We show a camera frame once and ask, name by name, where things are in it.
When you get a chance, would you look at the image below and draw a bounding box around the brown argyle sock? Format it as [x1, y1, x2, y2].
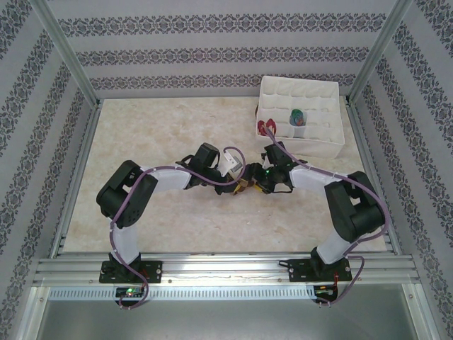
[231, 176, 258, 196]

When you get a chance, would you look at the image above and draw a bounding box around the white fabric organizer box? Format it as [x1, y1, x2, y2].
[254, 75, 346, 159]

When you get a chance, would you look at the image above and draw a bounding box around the beige sock with red toe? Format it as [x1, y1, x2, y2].
[257, 118, 279, 137]

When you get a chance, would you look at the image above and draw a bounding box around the blue orange striped sock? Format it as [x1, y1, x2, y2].
[288, 108, 307, 127]

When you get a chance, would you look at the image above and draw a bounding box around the grey metal sheet tray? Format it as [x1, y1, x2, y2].
[21, 285, 438, 340]

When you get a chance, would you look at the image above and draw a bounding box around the aluminium mounting rail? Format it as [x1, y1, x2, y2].
[33, 253, 420, 285]

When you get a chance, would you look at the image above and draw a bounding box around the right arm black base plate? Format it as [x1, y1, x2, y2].
[288, 257, 351, 283]

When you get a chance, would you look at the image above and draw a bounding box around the slotted white cable duct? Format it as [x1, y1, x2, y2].
[47, 285, 316, 301]

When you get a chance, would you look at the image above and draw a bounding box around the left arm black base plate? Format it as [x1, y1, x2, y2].
[98, 260, 164, 284]

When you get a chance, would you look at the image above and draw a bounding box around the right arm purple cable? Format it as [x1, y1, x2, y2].
[265, 127, 389, 310]

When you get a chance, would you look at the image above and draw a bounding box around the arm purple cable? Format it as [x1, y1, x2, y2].
[108, 146, 247, 311]
[265, 127, 389, 310]

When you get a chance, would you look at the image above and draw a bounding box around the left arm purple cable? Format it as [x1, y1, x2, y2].
[108, 146, 247, 311]

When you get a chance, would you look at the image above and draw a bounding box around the aluminium table side rail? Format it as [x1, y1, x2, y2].
[49, 101, 103, 258]
[345, 101, 403, 255]

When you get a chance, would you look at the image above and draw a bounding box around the aluminium frame post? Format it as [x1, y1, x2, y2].
[30, 0, 103, 111]
[348, 0, 414, 106]

